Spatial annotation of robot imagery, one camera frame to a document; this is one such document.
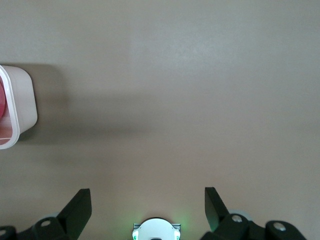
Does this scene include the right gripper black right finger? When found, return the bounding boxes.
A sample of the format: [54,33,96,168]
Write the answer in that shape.
[202,186,307,240]

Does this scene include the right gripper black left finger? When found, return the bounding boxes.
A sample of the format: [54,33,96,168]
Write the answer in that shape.
[17,188,91,240]

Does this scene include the pink plush toy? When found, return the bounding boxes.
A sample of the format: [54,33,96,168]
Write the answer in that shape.
[0,82,7,118]

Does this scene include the pink plastic box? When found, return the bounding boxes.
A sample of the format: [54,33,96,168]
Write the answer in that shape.
[0,64,38,150]

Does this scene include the brown table mat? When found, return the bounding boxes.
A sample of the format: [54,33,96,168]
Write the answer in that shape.
[0,0,320,240]

